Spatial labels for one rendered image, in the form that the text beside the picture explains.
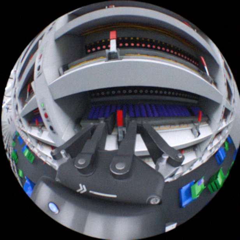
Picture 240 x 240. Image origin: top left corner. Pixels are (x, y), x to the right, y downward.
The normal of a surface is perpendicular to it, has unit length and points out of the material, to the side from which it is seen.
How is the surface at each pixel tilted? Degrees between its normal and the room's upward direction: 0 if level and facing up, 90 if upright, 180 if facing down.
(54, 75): 90
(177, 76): 107
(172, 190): 0
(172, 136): 17
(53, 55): 90
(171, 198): 0
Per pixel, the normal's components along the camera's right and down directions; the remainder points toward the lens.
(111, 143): -0.07, -0.67
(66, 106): 1.00, -0.04
